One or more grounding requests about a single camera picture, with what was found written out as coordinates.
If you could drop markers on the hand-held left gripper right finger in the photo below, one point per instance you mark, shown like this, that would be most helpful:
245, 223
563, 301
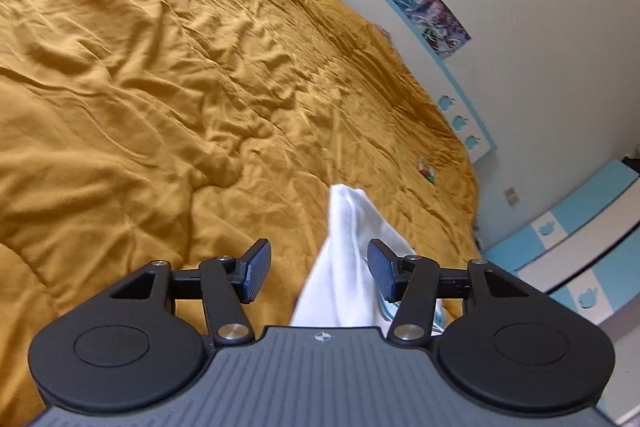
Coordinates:
382, 271

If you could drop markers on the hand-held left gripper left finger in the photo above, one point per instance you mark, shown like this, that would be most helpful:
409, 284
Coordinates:
256, 271

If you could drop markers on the white t-shirt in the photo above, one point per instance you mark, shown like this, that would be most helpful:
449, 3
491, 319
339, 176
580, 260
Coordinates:
345, 257

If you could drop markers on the small green snack packet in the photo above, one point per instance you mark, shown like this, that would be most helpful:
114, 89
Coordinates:
427, 170

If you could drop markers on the mustard yellow blanket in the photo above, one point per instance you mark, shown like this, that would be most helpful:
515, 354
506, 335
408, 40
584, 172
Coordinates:
150, 107

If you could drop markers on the blue and white wardrobe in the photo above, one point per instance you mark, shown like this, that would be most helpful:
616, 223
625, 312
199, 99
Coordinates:
580, 232

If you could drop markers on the white and blue headboard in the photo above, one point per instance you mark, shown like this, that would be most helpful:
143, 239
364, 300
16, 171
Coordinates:
425, 67

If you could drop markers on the wall light switch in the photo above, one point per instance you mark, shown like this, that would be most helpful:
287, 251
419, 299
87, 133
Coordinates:
511, 196

